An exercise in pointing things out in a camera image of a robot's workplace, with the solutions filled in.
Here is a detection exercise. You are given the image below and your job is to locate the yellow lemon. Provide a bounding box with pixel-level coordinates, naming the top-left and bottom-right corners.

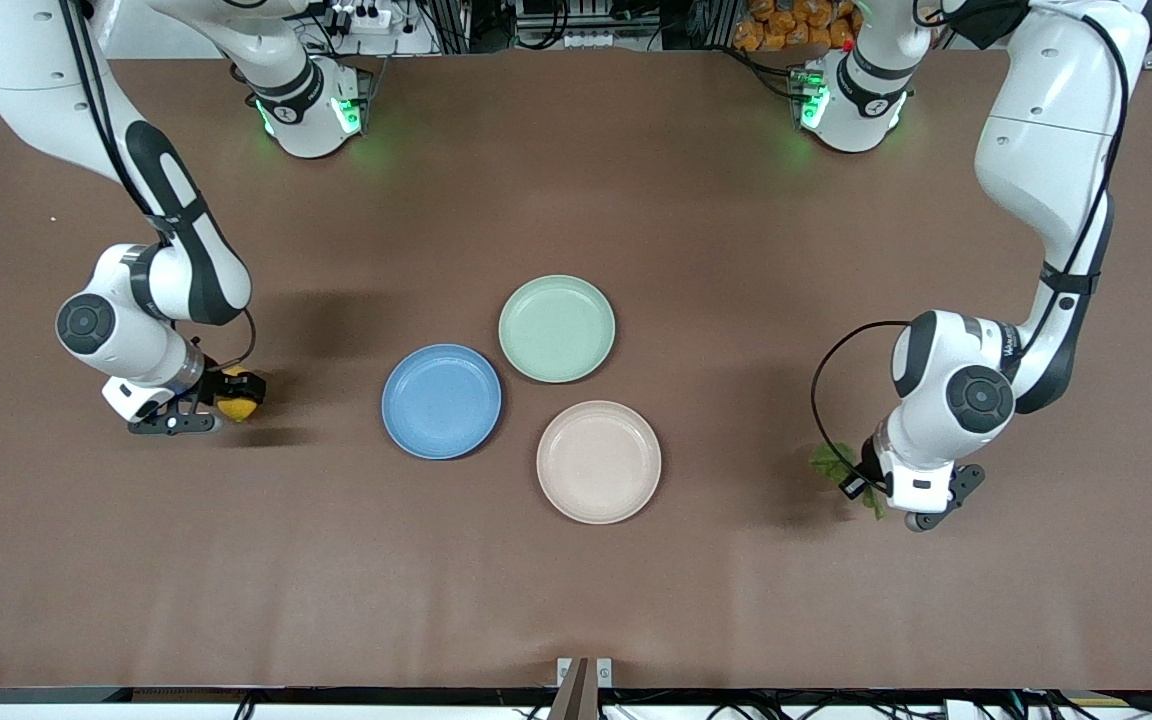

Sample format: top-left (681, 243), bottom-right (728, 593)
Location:
top-left (216, 368), bottom-right (261, 424)

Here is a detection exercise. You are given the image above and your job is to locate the green lettuce leaf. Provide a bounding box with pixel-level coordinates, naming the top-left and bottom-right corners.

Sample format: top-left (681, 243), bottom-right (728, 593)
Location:
top-left (810, 442), bottom-right (889, 521)

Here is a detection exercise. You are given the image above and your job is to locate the blue round plate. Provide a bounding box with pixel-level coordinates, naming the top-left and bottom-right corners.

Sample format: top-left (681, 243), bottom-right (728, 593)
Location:
top-left (381, 344), bottom-right (503, 461)

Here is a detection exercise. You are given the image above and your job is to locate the beige round plate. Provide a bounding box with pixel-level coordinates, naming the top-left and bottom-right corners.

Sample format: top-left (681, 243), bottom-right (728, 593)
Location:
top-left (536, 400), bottom-right (663, 526)

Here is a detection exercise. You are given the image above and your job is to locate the green round plate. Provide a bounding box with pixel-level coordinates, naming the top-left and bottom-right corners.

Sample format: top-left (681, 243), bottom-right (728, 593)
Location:
top-left (498, 275), bottom-right (617, 384)

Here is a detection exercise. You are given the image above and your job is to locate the white power strip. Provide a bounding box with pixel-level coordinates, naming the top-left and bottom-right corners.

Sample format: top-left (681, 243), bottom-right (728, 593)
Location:
top-left (321, 3), bottom-right (394, 33)

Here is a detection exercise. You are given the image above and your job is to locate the bag of orange fruits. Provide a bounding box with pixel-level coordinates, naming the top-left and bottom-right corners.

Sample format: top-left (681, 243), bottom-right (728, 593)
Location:
top-left (733, 0), bottom-right (859, 53)

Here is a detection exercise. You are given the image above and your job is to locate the metal table edge bracket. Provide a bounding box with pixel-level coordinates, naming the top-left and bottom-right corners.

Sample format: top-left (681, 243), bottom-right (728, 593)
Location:
top-left (556, 657), bottom-right (614, 720)

